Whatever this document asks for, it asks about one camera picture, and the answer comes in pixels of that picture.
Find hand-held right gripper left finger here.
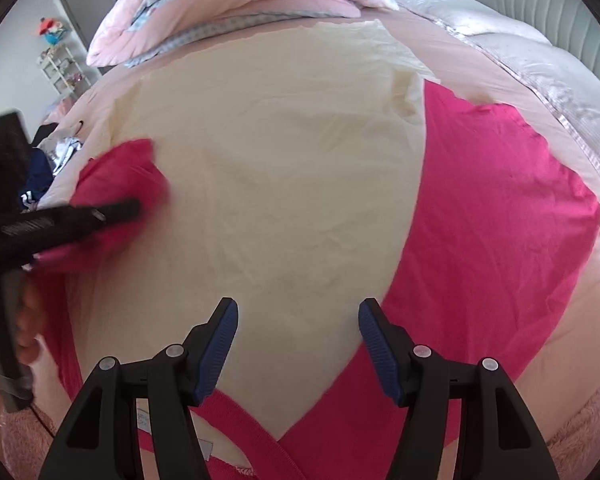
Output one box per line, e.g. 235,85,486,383
37,297,239,480

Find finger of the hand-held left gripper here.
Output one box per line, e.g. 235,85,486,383
92,197,142,227

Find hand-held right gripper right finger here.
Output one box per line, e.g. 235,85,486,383
358,297,561,480

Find pink and cream shirt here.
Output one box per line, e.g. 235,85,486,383
32,20,600,480

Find navy striped clothes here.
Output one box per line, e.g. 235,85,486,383
19,147,56,211

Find person's left hand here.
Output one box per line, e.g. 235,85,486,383
15,272,46,368

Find light printed cloth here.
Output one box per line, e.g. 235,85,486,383
50,135,83,173

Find white shelf rack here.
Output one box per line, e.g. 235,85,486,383
35,42,101,96

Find red and blue plush toy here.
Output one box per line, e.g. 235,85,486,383
37,15,68,48

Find pink fluffy robe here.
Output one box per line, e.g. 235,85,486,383
0,380,600,480

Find folded pink checked duvet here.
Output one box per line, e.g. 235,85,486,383
86,0,401,68

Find pink bed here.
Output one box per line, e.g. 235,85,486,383
30,10,600,480

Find long pale pink pillow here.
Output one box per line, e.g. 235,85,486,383
467,32,600,211

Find small pale pink pillow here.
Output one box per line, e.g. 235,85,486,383
387,0,553,43

